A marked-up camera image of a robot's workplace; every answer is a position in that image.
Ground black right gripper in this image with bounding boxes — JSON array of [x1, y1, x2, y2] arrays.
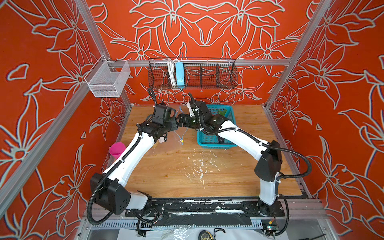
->
[[174, 111, 205, 129]]

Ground clear zip top bag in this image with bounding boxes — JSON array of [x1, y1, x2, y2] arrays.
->
[[152, 104, 191, 155]]

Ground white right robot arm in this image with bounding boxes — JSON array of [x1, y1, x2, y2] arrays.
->
[[176, 100, 312, 216]]

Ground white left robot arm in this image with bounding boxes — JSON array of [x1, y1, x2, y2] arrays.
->
[[86, 103, 178, 226]]

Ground green lettuce leaf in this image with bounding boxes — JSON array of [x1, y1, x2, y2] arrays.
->
[[218, 109, 228, 117]]

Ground teal plastic basket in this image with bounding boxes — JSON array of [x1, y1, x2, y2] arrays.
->
[[197, 105, 237, 150]]

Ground dark eggplant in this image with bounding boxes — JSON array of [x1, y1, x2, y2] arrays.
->
[[217, 136, 224, 144]]

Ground pink plastic goblet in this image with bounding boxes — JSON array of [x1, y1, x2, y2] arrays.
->
[[109, 142, 126, 159]]

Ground light blue power strip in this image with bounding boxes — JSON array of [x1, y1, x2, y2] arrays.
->
[[175, 62, 185, 89]]

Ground yellow black tape measure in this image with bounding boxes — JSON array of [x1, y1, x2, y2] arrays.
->
[[198, 230, 214, 240]]

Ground black wire wall basket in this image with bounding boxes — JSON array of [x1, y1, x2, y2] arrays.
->
[[148, 57, 238, 90]]

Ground white coiled cable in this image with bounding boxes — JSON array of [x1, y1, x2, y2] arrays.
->
[[166, 59, 177, 87]]

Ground clear mesh wall bin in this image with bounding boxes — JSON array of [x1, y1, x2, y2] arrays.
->
[[85, 56, 131, 98]]

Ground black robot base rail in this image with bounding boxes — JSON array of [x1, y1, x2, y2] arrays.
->
[[122, 198, 289, 230]]

